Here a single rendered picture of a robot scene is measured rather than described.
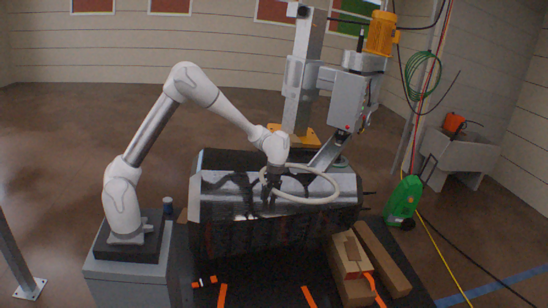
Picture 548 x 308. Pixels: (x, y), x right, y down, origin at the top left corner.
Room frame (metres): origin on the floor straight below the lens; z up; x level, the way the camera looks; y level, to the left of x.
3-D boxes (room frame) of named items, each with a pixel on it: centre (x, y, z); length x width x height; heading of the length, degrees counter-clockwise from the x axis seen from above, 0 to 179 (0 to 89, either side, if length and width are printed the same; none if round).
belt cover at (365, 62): (2.38, -0.65, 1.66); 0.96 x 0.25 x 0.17; 152
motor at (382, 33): (2.65, -0.81, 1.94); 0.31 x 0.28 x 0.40; 62
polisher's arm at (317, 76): (2.74, -0.36, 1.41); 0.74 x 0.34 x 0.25; 79
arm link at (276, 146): (1.36, -0.01, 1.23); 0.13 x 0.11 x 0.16; 36
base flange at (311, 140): (2.78, -0.16, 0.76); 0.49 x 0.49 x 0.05; 10
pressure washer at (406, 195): (2.58, -1.52, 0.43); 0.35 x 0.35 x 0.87; 85
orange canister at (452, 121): (3.97, -2.78, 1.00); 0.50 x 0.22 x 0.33; 104
